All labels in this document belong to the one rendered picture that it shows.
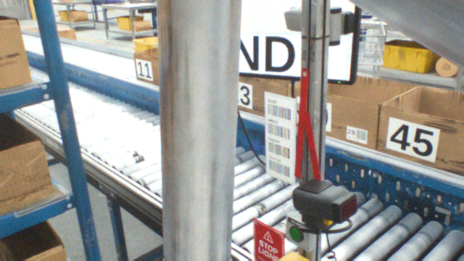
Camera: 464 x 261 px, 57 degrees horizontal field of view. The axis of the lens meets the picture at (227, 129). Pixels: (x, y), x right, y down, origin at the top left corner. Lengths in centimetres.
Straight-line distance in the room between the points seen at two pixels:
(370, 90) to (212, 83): 144
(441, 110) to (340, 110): 37
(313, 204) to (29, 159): 51
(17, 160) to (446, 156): 115
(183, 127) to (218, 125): 4
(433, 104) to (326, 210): 98
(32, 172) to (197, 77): 45
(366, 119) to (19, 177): 110
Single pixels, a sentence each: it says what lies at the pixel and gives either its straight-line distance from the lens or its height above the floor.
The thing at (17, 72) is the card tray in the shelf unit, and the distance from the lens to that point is 74.
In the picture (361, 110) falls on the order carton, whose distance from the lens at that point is 151.
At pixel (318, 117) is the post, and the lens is 85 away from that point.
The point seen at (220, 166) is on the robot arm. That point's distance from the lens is 46.
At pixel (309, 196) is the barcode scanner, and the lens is 84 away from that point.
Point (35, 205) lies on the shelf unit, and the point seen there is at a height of 114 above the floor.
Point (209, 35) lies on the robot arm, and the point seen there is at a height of 144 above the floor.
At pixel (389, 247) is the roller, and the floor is 74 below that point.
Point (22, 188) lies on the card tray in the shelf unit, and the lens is 80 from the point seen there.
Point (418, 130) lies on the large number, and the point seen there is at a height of 100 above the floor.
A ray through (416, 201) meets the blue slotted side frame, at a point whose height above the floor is 77.
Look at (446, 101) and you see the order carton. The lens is 170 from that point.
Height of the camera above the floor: 150
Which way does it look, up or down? 21 degrees down
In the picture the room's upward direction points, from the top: 3 degrees counter-clockwise
